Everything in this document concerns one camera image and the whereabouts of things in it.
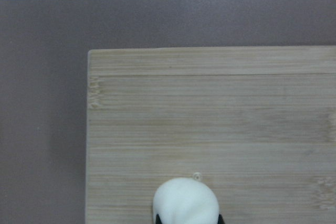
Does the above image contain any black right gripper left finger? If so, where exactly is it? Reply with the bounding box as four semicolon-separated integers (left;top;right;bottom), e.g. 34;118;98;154
155;215;161;224

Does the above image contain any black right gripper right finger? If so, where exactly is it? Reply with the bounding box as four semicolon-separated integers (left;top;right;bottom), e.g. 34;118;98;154
218;214;225;224

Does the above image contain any wooden cutting board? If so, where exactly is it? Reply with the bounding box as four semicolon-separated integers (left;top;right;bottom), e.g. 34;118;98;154
85;46;335;223

